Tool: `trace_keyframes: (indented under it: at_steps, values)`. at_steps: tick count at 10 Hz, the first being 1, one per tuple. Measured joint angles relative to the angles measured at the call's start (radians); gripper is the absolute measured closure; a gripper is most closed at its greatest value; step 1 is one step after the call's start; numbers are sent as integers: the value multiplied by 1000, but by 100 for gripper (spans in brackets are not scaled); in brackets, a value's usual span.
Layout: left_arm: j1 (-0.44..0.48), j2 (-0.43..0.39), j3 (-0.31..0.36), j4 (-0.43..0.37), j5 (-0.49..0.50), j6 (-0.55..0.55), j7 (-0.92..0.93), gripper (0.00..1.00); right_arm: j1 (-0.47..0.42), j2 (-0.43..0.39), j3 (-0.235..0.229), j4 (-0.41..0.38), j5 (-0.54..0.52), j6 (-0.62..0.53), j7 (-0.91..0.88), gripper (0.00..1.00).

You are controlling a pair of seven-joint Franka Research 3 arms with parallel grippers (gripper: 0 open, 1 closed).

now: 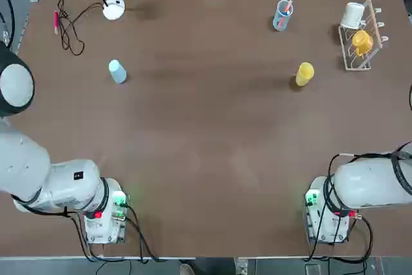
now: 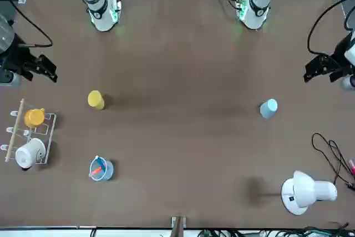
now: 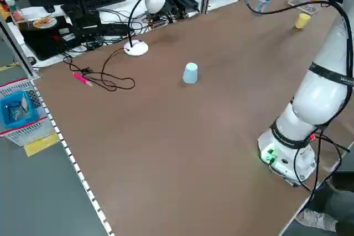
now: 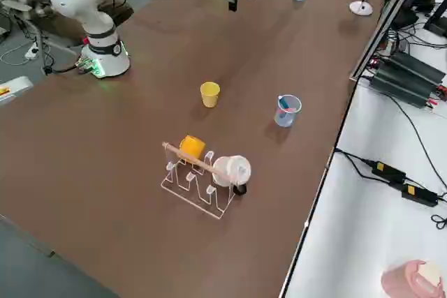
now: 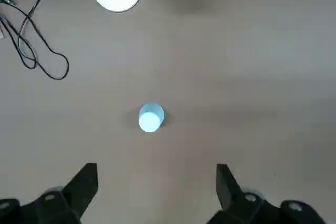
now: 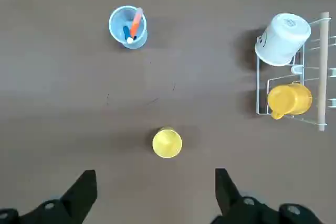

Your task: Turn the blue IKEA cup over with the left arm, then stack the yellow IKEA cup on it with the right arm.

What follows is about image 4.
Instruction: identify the yellow plastic cup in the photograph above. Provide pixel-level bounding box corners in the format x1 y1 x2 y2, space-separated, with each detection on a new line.
200 81 221 108

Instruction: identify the clear plastic measuring beaker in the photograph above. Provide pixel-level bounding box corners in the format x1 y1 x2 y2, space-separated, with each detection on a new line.
274 94 302 128

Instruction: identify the orange mug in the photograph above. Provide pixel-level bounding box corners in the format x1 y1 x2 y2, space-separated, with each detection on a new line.
179 135 206 165

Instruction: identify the wooden rod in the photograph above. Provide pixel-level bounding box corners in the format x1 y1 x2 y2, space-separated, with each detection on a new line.
161 141 239 184

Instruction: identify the white mug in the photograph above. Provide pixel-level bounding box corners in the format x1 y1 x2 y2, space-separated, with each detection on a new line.
212 154 252 187

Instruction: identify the black ribbed power supply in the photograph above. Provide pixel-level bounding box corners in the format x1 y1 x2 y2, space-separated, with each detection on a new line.
369 64 438 110
388 50 447 87

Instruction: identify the black monitor stand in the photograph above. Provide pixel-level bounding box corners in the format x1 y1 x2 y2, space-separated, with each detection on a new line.
423 0 447 39

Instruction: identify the clear acrylic rack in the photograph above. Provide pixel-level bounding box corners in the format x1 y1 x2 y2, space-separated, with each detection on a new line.
160 144 239 221

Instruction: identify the white floor power strip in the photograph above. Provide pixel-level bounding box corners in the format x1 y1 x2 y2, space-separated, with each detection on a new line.
24 43 40 61

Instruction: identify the black power adapter brick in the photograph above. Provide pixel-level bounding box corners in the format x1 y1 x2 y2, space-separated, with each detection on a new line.
370 160 408 184
400 182 439 208

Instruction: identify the white box with label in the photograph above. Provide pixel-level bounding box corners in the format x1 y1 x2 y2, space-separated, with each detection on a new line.
0 75 34 107

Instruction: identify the pink plastic container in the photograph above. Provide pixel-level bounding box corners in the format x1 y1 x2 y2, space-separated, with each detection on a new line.
380 259 447 298

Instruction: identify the aluminium frame post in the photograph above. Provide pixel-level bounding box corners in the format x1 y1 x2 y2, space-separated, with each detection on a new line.
349 0 431 82

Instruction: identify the black cable tangle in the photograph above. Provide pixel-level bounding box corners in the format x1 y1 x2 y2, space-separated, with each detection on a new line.
382 20 447 55

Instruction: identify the black base cable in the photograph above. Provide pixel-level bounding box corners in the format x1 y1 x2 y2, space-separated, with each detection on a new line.
41 61 92 76

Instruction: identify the black adapter cable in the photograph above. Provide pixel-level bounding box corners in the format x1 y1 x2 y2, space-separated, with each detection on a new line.
334 148 402 189

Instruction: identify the long black cable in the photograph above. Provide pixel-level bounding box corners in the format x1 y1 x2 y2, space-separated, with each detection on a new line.
359 74 447 189

